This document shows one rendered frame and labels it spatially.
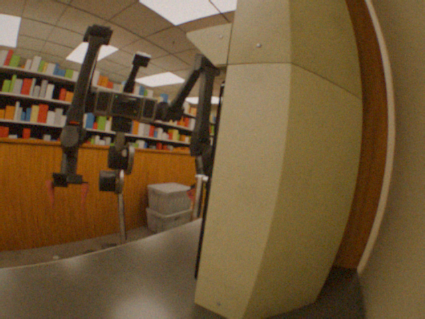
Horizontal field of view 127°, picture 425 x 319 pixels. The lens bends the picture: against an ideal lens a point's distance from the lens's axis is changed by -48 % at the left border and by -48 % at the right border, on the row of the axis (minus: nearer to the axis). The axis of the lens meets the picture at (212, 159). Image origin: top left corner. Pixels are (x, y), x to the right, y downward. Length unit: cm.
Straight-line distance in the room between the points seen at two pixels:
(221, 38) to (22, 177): 206
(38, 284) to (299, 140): 58
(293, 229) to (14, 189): 217
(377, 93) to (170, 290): 81
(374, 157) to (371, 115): 13
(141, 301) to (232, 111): 41
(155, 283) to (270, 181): 35
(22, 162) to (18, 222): 61
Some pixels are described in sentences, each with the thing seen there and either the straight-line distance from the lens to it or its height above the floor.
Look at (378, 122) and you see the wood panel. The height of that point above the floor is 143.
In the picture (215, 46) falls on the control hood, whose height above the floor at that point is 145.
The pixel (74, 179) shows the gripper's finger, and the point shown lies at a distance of 61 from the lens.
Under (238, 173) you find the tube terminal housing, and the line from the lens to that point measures 31.
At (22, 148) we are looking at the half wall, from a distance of 213.
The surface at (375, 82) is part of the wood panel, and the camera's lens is 74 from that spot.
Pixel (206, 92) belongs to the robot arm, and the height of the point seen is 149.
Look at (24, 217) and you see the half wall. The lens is 230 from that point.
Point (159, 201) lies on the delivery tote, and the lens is 266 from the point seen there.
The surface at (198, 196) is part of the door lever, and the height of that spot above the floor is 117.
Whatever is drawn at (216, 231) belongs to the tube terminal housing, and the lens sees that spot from 34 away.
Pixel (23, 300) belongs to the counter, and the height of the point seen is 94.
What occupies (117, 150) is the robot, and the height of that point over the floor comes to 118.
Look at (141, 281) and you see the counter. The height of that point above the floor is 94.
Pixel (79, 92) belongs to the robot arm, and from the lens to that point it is 70.
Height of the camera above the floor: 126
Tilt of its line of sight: 3 degrees down
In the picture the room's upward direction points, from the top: 8 degrees clockwise
